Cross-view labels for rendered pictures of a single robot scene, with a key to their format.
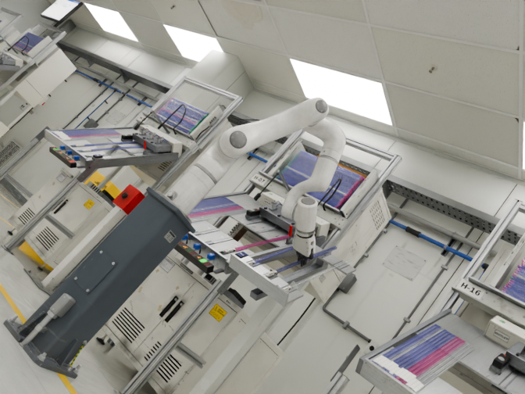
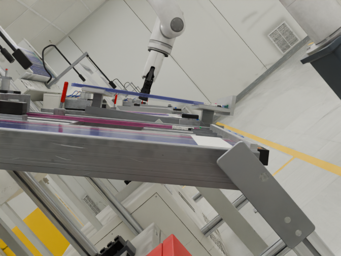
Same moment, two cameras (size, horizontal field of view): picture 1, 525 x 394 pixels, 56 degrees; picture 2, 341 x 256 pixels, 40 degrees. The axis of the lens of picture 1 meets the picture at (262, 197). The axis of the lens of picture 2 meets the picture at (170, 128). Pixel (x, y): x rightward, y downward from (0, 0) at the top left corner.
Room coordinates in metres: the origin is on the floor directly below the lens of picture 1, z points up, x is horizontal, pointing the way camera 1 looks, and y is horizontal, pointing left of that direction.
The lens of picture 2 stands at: (3.26, 0.94, 0.87)
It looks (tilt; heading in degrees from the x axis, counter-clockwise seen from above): 3 degrees down; 230
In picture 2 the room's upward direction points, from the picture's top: 41 degrees counter-clockwise
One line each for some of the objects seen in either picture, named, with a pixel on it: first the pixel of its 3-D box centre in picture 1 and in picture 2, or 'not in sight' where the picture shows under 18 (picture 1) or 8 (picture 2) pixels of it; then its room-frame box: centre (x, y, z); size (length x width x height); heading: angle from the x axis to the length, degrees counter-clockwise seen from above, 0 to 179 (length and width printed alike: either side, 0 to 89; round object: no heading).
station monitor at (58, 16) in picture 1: (62, 13); not in sight; (5.98, 3.39, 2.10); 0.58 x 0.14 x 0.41; 49
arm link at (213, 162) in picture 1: (221, 155); not in sight; (2.00, 0.24, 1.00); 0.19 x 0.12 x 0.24; 8
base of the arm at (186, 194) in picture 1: (188, 191); (314, 9); (1.97, 0.24, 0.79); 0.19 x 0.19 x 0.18
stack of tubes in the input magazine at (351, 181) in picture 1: (320, 182); not in sight; (2.86, -0.21, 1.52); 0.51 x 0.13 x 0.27; 49
